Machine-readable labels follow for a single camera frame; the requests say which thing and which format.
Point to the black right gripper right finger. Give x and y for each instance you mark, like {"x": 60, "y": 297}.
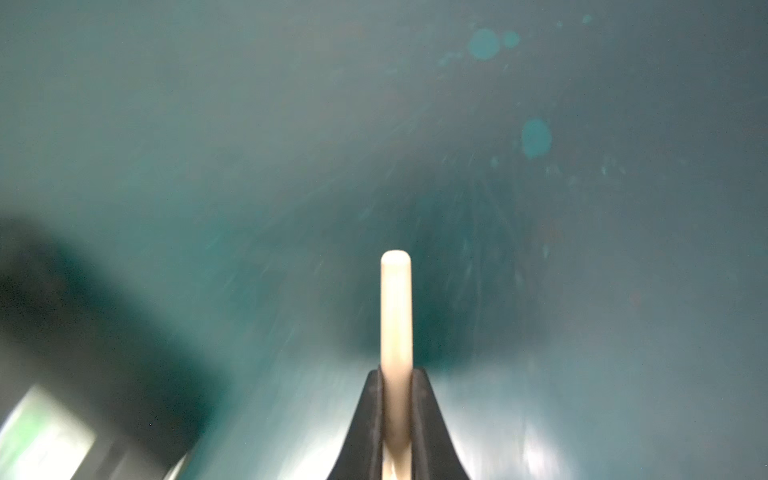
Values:
{"x": 433, "y": 453}

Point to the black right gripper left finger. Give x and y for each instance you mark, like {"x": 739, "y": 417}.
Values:
{"x": 361, "y": 454}

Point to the beige fountain pen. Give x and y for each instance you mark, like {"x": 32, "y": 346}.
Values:
{"x": 396, "y": 361}

